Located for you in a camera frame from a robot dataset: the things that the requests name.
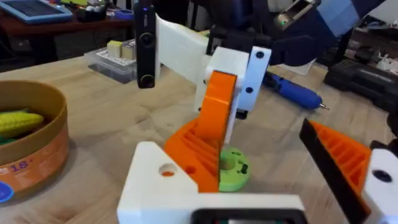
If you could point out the orange ribbed wedge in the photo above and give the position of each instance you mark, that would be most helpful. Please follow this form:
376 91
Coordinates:
189 155

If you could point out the black tool case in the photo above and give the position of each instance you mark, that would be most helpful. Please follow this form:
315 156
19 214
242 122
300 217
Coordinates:
363 84

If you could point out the white orange left gripper right finger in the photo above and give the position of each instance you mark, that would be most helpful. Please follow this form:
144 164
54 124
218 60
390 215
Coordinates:
345 161

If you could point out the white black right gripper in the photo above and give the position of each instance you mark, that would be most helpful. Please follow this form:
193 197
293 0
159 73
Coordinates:
180 49

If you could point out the blue round tape roll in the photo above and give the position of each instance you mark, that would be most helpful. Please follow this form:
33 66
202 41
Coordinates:
124 14

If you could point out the brown orange tub of toys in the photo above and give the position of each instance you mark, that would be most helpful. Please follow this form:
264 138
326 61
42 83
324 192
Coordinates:
34 149

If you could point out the blue flat tray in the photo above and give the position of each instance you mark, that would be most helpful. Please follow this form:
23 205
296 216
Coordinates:
34 11

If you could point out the dark brown side table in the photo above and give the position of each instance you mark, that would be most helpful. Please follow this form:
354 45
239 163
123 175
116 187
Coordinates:
62 26

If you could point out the bare white left gripper left finger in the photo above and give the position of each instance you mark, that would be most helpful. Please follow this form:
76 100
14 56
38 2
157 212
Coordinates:
149 193

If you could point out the blue electric screwdriver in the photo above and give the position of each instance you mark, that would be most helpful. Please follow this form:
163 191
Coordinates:
295 91

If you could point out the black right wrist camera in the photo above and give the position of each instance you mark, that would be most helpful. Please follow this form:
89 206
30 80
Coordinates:
145 46

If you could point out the clear box with toy blocks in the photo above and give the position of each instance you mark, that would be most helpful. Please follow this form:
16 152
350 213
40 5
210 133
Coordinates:
115 62

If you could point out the green disc with holes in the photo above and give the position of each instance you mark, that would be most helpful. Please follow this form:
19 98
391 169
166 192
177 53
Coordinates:
233 174

